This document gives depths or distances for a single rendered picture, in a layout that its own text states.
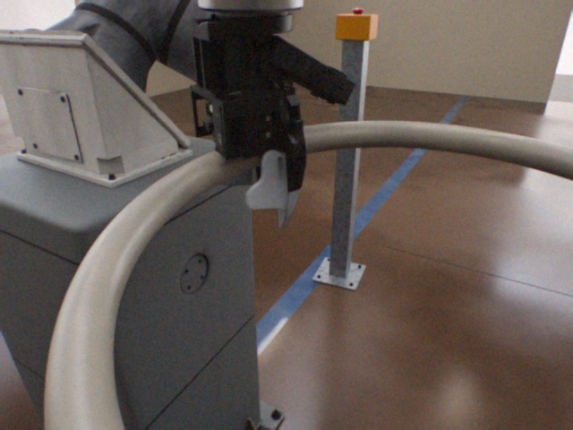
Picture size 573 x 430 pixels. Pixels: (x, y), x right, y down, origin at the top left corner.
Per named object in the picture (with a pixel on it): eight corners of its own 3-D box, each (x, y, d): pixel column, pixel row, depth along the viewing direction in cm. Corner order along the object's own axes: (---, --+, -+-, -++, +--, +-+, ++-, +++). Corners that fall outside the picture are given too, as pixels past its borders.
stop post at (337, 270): (365, 267, 193) (392, 12, 143) (354, 291, 176) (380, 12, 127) (325, 258, 200) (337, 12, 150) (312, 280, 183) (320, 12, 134)
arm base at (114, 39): (12, 44, 67) (44, 0, 70) (100, 114, 82) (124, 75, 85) (67, 35, 56) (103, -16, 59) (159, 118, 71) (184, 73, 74)
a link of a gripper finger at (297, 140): (270, 186, 43) (260, 103, 40) (284, 182, 44) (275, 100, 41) (295, 196, 40) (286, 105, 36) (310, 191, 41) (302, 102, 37)
